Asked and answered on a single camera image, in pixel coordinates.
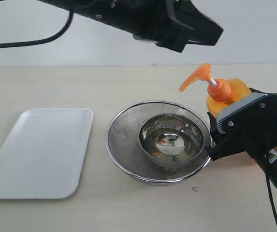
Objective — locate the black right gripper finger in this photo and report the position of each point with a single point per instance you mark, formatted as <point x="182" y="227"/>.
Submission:
<point x="213" y="127"/>

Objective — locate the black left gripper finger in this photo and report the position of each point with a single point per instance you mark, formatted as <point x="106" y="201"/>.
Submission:
<point x="202" y="29"/>

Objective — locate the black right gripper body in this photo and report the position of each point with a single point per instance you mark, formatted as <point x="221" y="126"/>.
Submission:
<point x="253" y="139"/>

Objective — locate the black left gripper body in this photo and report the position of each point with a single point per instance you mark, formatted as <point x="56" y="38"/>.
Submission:
<point x="159" y="22"/>

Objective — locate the orange pump soap bottle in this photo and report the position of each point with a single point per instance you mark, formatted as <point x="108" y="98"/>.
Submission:
<point x="221" y="92"/>

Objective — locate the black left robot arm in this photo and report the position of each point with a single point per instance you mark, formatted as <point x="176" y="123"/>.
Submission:
<point x="114" y="13"/>

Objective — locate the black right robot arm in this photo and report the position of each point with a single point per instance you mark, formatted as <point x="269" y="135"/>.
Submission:
<point x="268" y="160"/>

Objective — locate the small stainless steel bowl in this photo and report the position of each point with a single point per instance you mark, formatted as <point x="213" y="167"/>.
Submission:
<point x="171" y="141"/>

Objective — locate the large steel mesh strainer bowl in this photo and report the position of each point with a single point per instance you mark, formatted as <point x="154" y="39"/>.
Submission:
<point x="124" y="150"/>

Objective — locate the white rectangular plastic tray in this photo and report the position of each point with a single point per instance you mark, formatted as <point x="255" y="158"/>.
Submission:
<point x="43" y="155"/>

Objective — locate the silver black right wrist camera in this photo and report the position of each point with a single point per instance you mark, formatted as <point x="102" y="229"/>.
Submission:
<point x="254" y="107"/>

